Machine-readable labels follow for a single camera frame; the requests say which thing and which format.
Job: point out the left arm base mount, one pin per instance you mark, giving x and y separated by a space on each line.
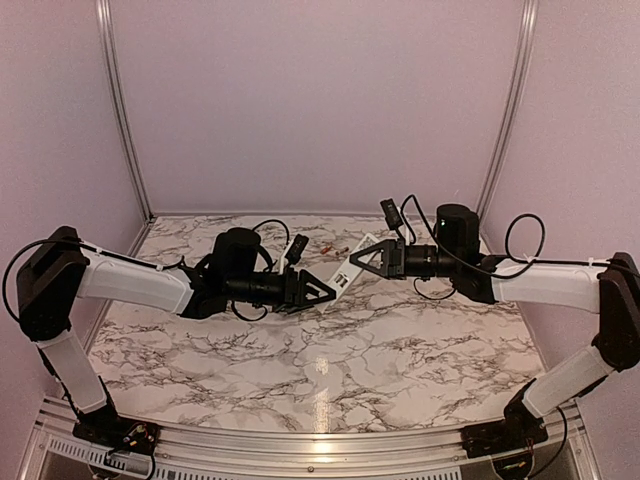
119 434

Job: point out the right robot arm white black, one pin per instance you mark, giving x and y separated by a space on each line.
609 289

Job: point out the left aluminium frame post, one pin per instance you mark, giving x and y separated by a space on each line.
109 50

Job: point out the front aluminium rail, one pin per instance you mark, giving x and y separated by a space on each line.
190 452

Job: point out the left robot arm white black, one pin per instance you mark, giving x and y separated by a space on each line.
63 268

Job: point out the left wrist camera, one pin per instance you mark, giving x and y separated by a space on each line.
292 252

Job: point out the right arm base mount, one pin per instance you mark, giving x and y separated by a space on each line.
514 431

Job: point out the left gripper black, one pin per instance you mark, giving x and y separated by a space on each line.
295 287

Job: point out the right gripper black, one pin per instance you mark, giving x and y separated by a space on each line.
393 258

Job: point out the right aluminium frame post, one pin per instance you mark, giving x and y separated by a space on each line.
515 91

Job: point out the aluminium frame post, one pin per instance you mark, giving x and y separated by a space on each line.
109 50
515 91

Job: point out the white remote control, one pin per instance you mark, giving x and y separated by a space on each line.
347 273

